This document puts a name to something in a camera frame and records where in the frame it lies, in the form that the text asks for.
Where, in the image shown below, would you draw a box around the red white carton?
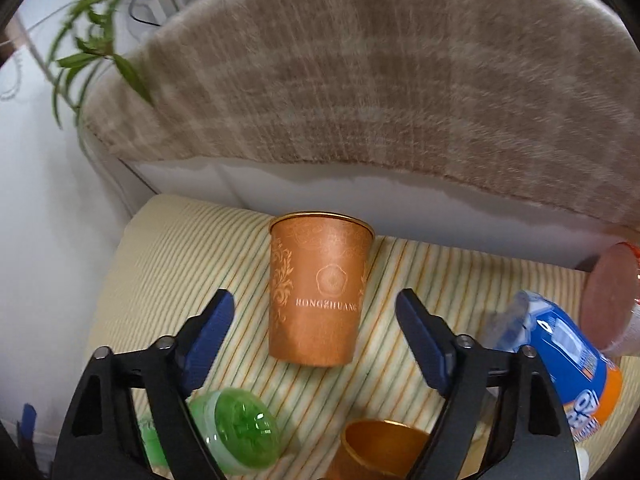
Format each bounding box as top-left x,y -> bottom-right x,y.
579,242 -> 639,359

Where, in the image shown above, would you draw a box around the spider plant in pot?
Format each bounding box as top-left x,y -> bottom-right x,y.
46,0 -> 152,126

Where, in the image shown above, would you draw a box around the striped yellow mat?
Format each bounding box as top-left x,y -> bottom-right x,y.
88,195 -> 588,479

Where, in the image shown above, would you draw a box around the white power strip chargers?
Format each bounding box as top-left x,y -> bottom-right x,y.
127,0 -> 193,27

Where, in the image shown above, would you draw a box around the blue white snack bag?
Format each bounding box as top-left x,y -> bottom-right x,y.
478,290 -> 623,442

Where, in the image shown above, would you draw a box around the green plastic bottle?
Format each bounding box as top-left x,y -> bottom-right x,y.
139,387 -> 282,477

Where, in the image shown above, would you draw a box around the plaid beige cloth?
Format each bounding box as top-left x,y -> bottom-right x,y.
82,0 -> 639,229

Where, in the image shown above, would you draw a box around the orange paper cup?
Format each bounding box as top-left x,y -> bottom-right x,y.
268,211 -> 375,367
323,419 -> 430,480

